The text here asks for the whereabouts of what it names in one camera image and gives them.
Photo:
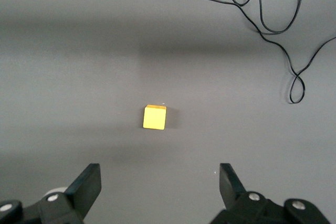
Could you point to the yellow wooden block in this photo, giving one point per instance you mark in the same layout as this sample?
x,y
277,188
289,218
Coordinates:
x,y
155,119

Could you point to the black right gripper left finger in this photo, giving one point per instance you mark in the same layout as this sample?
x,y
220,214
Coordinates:
x,y
84,192

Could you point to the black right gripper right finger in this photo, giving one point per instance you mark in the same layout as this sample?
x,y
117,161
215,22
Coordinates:
x,y
236,200

